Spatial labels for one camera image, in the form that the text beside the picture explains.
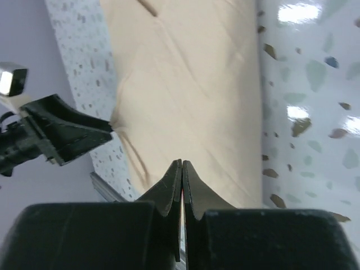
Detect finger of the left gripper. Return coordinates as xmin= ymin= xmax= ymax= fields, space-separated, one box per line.
xmin=21 ymin=94 xmax=112 ymax=134
xmin=46 ymin=131 xmax=112 ymax=166

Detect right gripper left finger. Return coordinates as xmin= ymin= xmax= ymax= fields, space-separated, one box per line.
xmin=1 ymin=160 xmax=182 ymax=269

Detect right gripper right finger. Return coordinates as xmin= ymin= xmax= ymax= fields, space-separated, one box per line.
xmin=182 ymin=161 xmax=359 ymax=269

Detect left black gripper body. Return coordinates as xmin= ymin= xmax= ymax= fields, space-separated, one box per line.
xmin=1 ymin=111 xmax=42 ymax=177

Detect beige cloth drape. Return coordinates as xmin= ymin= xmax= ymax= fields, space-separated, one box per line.
xmin=100 ymin=0 xmax=262 ymax=208

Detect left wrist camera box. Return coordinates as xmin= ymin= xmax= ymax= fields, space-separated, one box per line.
xmin=0 ymin=62 xmax=32 ymax=114

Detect aluminium frame rails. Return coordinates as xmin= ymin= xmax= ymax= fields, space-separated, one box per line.
xmin=90 ymin=172 xmax=127 ymax=203

